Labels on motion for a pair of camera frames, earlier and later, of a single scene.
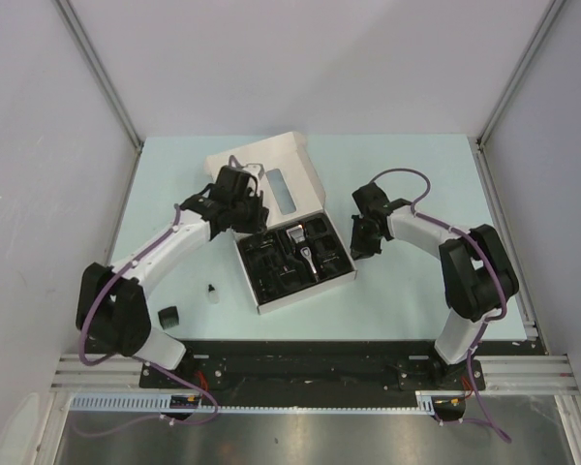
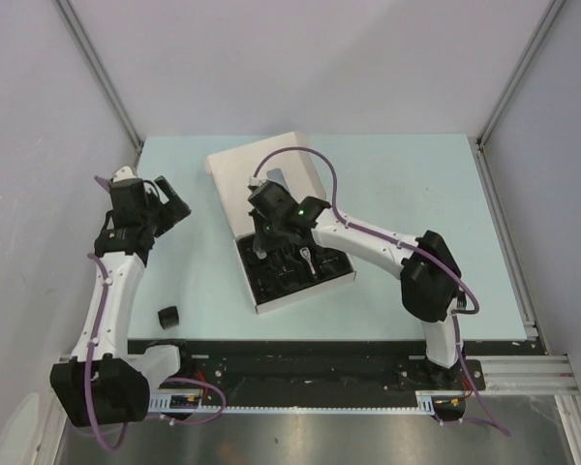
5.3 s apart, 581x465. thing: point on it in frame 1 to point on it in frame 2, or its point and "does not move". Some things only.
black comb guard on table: (168, 317) does not move
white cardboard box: (291, 189) does not move
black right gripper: (359, 249) to (258, 221)
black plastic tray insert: (276, 265) does not move
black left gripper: (258, 225) to (173, 210)
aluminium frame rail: (536, 372) does not move
